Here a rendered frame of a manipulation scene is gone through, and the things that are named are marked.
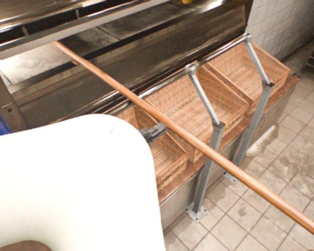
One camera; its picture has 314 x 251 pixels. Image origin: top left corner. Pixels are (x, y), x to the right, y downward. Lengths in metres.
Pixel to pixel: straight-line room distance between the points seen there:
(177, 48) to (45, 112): 0.91
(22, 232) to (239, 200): 1.97
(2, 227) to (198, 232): 1.76
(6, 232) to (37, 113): 1.03
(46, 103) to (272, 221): 1.74
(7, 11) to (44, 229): 0.87
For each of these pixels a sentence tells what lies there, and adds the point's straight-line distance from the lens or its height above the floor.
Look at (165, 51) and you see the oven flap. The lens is 1.62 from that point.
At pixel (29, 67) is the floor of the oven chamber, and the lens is 1.31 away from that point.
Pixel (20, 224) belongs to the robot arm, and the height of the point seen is 1.60.
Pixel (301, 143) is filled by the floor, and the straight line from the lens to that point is 2.75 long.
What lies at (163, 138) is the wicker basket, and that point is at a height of 0.70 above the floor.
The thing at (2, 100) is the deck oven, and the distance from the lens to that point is 1.18.
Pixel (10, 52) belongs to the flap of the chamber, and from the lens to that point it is 0.94.
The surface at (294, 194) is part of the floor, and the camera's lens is 2.35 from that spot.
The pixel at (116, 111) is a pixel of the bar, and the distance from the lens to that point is 0.96.
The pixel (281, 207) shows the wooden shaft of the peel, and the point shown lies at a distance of 0.76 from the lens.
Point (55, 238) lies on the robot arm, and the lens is 0.26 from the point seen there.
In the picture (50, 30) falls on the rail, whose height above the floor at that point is 1.44.
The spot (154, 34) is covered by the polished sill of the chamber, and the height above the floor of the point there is 1.17.
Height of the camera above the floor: 1.81
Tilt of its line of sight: 47 degrees down
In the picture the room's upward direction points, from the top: straight up
